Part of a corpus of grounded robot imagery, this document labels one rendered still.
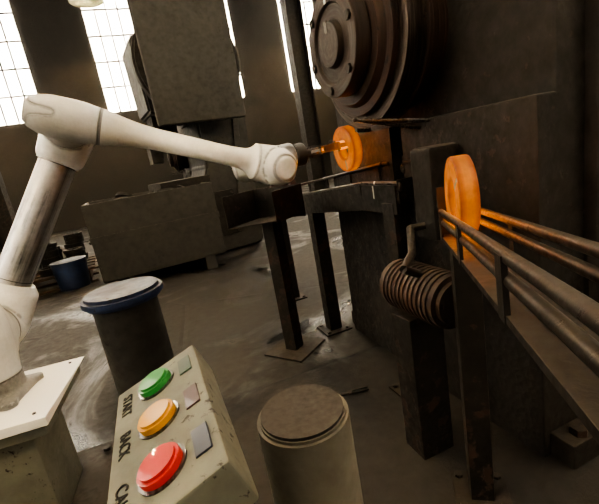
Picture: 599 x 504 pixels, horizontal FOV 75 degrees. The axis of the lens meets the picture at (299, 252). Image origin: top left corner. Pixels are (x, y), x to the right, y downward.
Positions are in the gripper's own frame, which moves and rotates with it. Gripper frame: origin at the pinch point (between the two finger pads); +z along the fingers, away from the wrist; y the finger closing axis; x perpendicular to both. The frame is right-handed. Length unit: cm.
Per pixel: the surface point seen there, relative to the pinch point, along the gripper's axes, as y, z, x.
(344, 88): 24.7, -10.9, 15.1
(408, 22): 43.4, -1.9, 24.6
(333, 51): 22.8, -11.2, 25.2
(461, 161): 71, -17, -6
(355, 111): 17.6, -4.4, 9.0
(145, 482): 97, -76, -21
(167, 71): -236, -24, 85
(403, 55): 40.6, -2.3, 18.2
